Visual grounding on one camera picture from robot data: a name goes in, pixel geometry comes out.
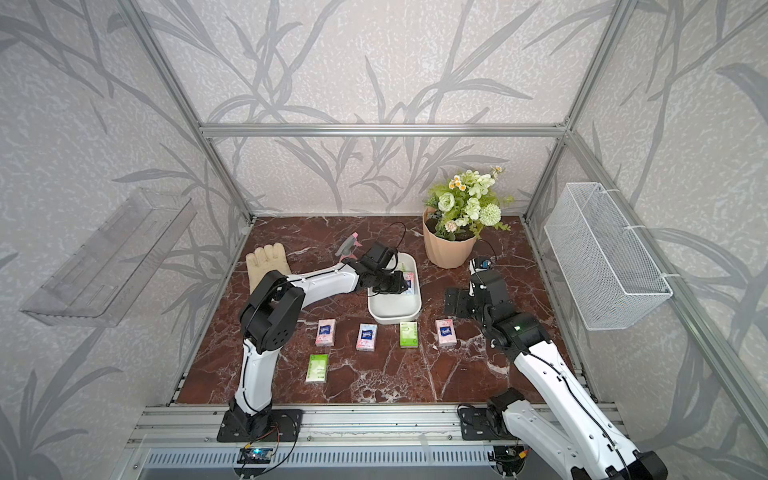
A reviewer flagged green white tissue pack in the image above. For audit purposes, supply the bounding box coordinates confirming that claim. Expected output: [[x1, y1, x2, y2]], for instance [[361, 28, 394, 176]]
[[305, 354, 329, 383]]

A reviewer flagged white wire mesh basket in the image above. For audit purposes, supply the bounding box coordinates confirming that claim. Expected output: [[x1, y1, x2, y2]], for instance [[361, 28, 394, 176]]
[[544, 182, 673, 331]]

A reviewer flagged white oval storage box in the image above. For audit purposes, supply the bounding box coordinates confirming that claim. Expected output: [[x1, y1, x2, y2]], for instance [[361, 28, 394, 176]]
[[367, 253, 422, 325]]

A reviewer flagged green circuit board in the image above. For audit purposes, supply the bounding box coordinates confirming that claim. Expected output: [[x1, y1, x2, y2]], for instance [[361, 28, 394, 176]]
[[236, 445, 275, 465]]

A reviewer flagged right circuit board with wires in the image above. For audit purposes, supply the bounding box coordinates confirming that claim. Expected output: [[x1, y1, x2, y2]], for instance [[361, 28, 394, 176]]
[[487, 445, 529, 475]]

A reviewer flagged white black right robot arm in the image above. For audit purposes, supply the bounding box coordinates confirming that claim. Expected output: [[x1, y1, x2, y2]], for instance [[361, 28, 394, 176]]
[[445, 258, 668, 479]]

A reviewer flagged pink tempo tissue pack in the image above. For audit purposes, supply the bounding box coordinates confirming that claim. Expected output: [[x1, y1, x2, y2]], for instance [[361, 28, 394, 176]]
[[403, 271, 416, 295], [315, 319, 336, 347], [356, 324, 378, 352], [435, 318, 458, 348]]

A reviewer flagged aluminium cage frame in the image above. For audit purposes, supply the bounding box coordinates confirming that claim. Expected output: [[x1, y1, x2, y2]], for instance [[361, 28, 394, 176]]
[[116, 0, 768, 480]]

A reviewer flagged beige pot with flowers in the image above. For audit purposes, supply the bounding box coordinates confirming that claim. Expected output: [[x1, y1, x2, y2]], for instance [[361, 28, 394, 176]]
[[423, 166, 514, 269]]

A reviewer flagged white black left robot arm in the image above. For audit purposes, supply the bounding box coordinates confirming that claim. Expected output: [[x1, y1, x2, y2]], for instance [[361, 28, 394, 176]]
[[227, 242, 407, 437]]

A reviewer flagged pink spray bottle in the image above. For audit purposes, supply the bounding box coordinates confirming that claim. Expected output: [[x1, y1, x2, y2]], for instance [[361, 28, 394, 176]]
[[336, 232, 362, 261]]

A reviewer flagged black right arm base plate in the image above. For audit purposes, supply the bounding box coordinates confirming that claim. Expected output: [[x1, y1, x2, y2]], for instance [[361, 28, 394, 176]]
[[456, 403, 513, 441]]

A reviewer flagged cream fabric work glove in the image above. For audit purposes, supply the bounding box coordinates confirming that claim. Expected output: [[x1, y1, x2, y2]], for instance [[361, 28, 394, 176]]
[[245, 243, 291, 293]]

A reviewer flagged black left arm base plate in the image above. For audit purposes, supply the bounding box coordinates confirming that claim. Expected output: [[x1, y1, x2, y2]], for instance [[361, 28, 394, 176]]
[[216, 407, 304, 443]]

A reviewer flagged clear acrylic wall shelf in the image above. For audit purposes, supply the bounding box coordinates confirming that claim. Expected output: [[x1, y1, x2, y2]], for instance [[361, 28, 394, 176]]
[[21, 188, 197, 328]]

